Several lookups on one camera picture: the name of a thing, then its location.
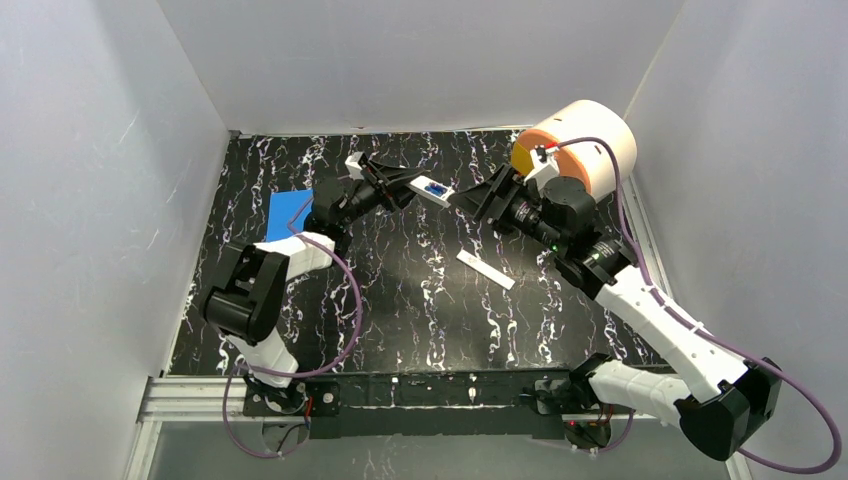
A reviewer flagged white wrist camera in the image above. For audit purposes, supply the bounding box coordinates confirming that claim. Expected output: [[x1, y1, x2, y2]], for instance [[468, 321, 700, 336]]
[[524, 144, 560, 193], [344, 152, 368, 180]]

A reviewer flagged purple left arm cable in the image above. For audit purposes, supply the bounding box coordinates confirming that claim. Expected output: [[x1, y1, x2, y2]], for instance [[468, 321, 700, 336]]
[[221, 195, 364, 461]]

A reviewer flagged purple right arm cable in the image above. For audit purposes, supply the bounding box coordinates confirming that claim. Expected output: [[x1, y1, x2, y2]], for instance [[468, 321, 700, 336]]
[[543, 137, 843, 476]]

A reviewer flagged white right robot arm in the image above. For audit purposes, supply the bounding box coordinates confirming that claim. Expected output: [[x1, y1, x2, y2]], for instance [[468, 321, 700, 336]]
[[449, 165, 781, 461]]

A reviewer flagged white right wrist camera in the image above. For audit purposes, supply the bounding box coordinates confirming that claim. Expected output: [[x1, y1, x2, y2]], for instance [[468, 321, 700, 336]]
[[524, 144, 560, 193]]

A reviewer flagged white remote control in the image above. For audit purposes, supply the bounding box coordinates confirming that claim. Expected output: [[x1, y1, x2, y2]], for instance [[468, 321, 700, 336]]
[[408, 175, 454, 208]]

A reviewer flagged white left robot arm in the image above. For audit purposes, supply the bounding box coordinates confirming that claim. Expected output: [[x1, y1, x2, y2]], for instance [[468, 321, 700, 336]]
[[200, 153, 425, 389]]

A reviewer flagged white round drawer cabinet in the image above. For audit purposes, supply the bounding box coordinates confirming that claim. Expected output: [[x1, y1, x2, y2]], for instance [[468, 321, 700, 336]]
[[510, 100, 637, 201]]

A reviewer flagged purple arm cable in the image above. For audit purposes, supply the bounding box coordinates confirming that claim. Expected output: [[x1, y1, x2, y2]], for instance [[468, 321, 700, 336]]
[[543, 137, 843, 476], [221, 195, 364, 461]]

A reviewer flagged white remote battery cover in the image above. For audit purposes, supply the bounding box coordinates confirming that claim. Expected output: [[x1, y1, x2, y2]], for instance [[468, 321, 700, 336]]
[[456, 250, 515, 291]]

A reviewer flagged blue flat box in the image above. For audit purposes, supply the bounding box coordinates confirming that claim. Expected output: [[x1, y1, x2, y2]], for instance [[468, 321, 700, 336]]
[[265, 189, 313, 242]]

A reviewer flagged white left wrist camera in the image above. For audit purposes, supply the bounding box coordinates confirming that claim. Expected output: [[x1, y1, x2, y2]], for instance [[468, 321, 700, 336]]
[[344, 152, 368, 180]]

